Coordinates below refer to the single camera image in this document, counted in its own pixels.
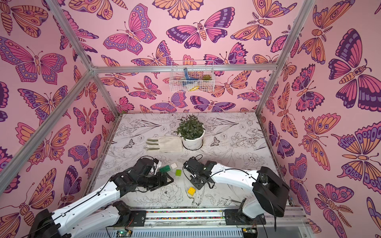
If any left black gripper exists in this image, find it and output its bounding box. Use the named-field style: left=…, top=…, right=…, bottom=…
left=138, top=171, right=175, bottom=190

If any yellow lego brick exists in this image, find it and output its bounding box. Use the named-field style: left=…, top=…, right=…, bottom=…
left=187, top=187, right=196, bottom=197

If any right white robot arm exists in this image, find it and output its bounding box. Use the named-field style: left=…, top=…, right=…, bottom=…
left=183, top=157, right=290, bottom=219

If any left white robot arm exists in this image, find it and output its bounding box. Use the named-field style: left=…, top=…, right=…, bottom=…
left=27, top=156, right=174, bottom=238

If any dark green lego brick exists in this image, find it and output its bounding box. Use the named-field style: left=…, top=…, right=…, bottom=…
left=159, top=165, right=171, bottom=173

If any beige gardening glove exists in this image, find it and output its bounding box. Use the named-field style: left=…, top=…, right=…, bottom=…
left=145, top=136, right=183, bottom=153

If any potted green plant white pot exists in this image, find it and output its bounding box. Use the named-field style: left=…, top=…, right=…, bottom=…
left=175, top=115, right=205, bottom=151

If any blue toy in basket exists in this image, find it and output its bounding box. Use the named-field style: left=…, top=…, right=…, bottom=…
left=182, top=68, right=198, bottom=86

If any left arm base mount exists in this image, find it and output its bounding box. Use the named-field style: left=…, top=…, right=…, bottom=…
left=105, top=201, right=147, bottom=228

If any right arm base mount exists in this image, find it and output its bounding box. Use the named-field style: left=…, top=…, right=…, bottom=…
left=222, top=198, right=267, bottom=226

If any white wire basket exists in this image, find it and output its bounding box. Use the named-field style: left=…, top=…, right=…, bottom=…
left=168, top=60, right=215, bottom=93

